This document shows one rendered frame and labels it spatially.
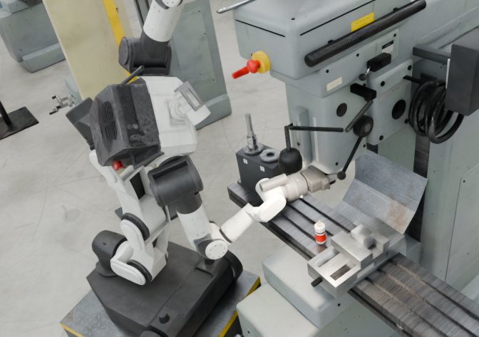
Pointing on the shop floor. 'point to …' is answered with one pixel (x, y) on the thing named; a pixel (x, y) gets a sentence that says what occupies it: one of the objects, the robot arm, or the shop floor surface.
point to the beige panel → (90, 33)
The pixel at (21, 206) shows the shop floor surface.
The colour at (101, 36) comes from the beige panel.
